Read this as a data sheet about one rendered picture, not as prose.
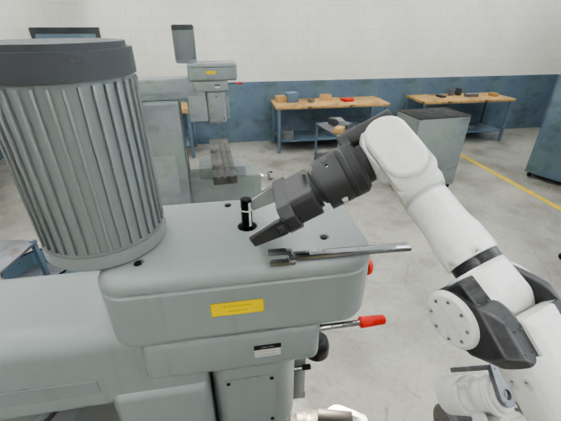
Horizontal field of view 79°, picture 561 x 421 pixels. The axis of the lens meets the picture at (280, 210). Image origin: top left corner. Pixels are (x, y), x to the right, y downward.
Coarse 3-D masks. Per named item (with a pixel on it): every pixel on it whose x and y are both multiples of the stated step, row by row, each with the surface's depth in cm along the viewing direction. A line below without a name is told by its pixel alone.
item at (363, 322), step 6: (360, 318) 68; (366, 318) 68; (372, 318) 68; (378, 318) 68; (384, 318) 68; (324, 324) 67; (330, 324) 67; (336, 324) 67; (342, 324) 68; (348, 324) 68; (354, 324) 68; (360, 324) 68; (366, 324) 68; (372, 324) 68; (378, 324) 68
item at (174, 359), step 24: (240, 336) 63; (264, 336) 63; (288, 336) 64; (312, 336) 65; (144, 360) 62; (168, 360) 62; (192, 360) 63; (216, 360) 64; (240, 360) 65; (264, 360) 66; (288, 360) 68
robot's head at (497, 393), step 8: (456, 368) 61; (464, 368) 60; (472, 368) 59; (480, 368) 57; (488, 368) 56; (496, 368) 56; (488, 376) 56; (496, 376) 55; (488, 384) 55; (496, 384) 54; (504, 384) 55; (488, 392) 55; (496, 392) 54; (504, 392) 55; (488, 400) 54; (496, 400) 54; (504, 400) 54; (512, 400) 54; (496, 408) 54; (504, 408) 54; (512, 408) 54; (504, 416) 54
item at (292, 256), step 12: (276, 252) 57; (288, 252) 56; (300, 252) 56; (312, 252) 56; (324, 252) 56; (336, 252) 56; (348, 252) 56; (360, 252) 56; (372, 252) 57; (384, 252) 57; (276, 264) 54; (288, 264) 54
